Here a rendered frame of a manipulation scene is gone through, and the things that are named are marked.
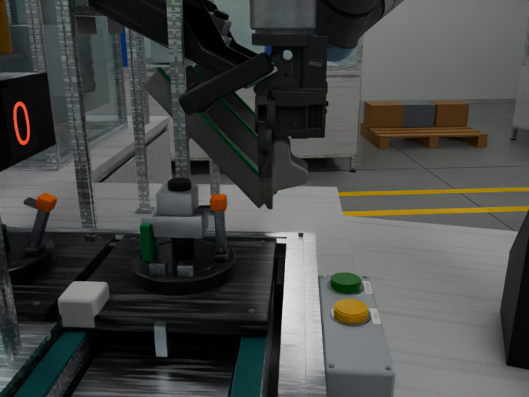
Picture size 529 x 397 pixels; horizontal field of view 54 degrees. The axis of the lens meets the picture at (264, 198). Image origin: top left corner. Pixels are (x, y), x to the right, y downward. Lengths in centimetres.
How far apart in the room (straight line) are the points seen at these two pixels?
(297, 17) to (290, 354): 36
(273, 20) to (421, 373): 47
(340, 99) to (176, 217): 404
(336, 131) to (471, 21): 572
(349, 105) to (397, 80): 500
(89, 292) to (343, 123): 416
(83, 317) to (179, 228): 15
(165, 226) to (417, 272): 50
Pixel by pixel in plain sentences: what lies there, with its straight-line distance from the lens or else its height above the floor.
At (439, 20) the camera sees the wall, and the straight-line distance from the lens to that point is 981.
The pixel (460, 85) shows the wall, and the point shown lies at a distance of 1007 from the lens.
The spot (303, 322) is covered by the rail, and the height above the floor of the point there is 95.
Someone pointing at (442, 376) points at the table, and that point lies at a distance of 73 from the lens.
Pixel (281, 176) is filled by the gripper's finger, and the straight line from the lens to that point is 63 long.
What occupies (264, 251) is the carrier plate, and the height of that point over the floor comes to 97.
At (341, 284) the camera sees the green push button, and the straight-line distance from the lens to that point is 67.
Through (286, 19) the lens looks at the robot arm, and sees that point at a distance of 59.
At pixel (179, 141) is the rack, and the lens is 86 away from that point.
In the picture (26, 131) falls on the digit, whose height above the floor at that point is 119.
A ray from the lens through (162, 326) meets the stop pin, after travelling 61.
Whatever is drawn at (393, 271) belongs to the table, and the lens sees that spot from 98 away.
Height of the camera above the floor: 128
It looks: 19 degrees down
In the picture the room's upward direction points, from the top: straight up
